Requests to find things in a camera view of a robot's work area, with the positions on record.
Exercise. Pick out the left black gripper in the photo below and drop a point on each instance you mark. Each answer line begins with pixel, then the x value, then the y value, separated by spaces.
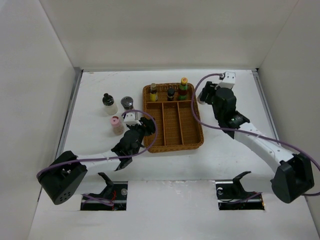
pixel 148 126

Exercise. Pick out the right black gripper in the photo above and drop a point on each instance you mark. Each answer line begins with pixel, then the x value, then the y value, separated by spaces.
pixel 210 88

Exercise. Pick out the yellow-cap brown sauce bottle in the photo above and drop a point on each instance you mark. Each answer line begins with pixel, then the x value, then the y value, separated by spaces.
pixel 183 89

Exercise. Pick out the small gold-cap yellow bottle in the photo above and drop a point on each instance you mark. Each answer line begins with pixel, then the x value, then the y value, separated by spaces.
pixel 153 92

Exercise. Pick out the small dark-lid pepper shaker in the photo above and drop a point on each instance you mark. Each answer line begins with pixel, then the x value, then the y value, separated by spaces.
pixel 170 94

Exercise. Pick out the tall silver-lid bead jar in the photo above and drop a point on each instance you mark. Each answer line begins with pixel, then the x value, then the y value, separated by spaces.
pixel 201 99

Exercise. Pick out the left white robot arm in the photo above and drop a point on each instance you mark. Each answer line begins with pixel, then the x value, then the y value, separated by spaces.
pixel 63 177

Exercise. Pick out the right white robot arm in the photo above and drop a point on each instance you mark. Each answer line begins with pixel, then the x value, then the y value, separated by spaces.
pixel 293 174

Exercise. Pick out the brown wicker divided basket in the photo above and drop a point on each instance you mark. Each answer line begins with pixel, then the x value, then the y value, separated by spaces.
pixel 177 129

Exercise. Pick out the chrome-top glass shaker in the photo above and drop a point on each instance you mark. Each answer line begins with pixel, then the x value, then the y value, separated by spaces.
pixel 127 103

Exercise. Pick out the pink-lid spice jar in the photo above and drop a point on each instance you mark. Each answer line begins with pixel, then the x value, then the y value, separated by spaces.
pixel 117 125

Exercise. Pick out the black-stopper glass bottle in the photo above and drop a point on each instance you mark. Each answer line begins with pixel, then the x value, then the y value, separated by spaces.
pixel 109 104

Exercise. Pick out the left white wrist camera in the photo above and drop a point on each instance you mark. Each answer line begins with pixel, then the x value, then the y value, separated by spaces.
pixel 131 119

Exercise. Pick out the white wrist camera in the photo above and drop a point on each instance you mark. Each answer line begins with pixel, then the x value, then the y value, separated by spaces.
pixel 131 119
pixel 228 80

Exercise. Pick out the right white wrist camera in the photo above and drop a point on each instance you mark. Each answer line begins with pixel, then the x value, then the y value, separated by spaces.
pixel 228 80

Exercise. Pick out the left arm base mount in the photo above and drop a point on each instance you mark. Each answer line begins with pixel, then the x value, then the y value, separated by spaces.
pixel 112 198

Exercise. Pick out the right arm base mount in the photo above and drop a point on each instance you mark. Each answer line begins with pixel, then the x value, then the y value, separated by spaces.
pixel 231 195

